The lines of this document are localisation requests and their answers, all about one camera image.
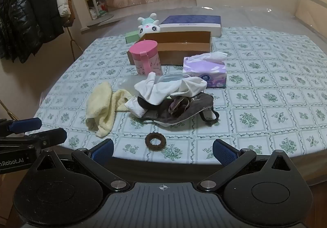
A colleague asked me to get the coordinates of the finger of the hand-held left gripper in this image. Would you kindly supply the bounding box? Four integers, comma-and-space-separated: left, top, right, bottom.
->
0, 117, 43, 135
24, 127, 67, 151

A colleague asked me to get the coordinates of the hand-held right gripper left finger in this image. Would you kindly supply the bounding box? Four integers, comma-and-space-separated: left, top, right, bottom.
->
30, 138, 131, 192

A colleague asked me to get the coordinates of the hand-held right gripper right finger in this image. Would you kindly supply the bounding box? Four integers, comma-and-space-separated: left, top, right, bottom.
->
197, 138, 298, 192

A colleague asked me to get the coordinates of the pale yellow towel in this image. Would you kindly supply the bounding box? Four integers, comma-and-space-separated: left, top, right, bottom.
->
85, 81, 134, 138

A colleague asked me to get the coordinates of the brown ring hair tie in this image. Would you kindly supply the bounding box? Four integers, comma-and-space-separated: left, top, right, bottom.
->
144, 132, 166, 149

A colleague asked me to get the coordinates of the small white cloth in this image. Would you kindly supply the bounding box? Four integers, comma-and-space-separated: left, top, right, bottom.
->
125, 96, 147, 118

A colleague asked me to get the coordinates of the large white cloth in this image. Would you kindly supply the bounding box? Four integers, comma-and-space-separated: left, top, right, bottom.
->
134, 72, 208, 106

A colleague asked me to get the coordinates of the brown cardboard box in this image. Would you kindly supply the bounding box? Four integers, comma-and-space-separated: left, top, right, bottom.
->
127, 30, 213, 66

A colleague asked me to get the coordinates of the clear plastic bag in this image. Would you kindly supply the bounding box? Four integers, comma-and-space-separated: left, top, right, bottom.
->
116, 75, 159, 93

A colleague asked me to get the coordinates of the purple tissue pack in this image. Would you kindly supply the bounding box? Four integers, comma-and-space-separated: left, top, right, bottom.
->
182, 52, 228, 89

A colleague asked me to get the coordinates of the gold clothes rack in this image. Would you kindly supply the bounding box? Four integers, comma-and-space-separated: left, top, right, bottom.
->
0, 0, 83, 62

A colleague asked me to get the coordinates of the glossy black puffer jacket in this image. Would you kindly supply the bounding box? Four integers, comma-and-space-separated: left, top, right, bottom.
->
0, 0, 43, 64

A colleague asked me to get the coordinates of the pink lidded cup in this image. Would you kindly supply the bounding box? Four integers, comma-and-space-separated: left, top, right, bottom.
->
128, 39, 164, 76

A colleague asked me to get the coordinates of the matte black jacket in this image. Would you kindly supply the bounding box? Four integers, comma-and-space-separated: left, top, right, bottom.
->
24, 0, 65, 44

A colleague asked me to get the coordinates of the small green box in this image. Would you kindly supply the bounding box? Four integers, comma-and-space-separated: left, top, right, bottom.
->
125, 30, 143, 44

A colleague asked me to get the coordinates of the brown jacket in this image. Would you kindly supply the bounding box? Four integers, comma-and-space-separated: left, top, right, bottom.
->
60, 0, 76, 28

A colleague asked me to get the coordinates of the white rabbit plush toy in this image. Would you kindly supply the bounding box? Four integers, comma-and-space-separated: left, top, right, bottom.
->
137, 13, 162, 38

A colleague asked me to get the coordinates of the blue and white flat box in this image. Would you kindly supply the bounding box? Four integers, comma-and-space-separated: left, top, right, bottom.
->
160, 15, 223, 38

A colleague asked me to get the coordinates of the red and white bag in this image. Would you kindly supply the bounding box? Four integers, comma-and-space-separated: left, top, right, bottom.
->
89, 0, 108, 17

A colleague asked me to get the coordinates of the plastic-wrapped wooden headboard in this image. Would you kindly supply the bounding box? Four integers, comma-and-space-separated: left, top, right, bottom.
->
294, 0, 327, 39

